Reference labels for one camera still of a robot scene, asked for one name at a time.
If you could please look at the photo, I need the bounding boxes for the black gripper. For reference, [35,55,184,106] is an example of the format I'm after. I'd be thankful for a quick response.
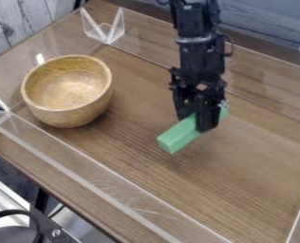
[170,34,228,133]

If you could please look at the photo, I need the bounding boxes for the green rectangular block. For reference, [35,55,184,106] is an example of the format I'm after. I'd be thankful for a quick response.
[157,105,232,156]

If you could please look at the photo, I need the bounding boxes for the brown wooden bowl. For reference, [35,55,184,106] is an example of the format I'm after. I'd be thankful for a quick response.
[20,54,113,128]

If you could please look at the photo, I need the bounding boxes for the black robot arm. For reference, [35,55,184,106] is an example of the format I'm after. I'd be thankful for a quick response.
[169,0,234,133]

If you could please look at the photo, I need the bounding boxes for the black metal table leg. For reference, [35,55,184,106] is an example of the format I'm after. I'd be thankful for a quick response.
[35,189,50,214]

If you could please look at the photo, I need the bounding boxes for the dark grey round base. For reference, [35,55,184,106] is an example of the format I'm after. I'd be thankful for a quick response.
[0,226,42,243]

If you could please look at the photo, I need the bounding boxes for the clear acrylic rear wall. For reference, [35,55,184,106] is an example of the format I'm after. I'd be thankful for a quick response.
[87,8,300,121]

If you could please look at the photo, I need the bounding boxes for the clear acrylic wall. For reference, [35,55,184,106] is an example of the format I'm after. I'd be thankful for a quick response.
[87,8,300,121]
[0,98,232,243]

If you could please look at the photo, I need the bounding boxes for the clear acrylic corner bracket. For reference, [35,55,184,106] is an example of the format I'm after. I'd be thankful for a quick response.
[81,8,125,45]

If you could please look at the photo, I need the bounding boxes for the clear acrylic front wall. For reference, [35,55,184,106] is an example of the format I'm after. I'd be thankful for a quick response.
[0,98,232,243]

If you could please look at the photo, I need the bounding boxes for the grey metal bracket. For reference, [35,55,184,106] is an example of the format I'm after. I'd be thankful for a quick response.
[30,207,82,243]

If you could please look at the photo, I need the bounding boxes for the black cable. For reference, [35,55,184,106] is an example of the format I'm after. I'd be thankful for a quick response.
[0,208,42,243]

